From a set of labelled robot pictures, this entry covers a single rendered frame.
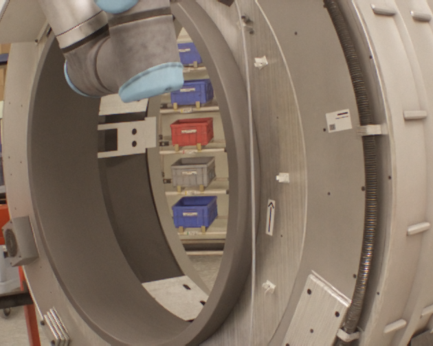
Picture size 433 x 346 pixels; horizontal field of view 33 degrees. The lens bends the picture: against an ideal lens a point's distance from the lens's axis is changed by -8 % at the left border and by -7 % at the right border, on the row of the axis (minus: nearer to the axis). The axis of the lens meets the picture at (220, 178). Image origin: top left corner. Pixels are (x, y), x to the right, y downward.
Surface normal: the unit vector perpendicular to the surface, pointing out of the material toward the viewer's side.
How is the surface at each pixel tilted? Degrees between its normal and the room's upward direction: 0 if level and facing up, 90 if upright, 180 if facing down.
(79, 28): 105
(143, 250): 56
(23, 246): 68
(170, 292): 27
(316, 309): 90
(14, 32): 145
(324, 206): 90
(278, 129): 90
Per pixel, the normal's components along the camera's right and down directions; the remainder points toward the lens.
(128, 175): 0.63, -0.11
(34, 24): 0.41, 0.84
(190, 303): 0.26, -0.87
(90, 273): 0.41, -0.69
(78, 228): 0.55, -0.42
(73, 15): 0.14, 0.33
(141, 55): -0.03, 0.19
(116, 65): -0.80, 0.24
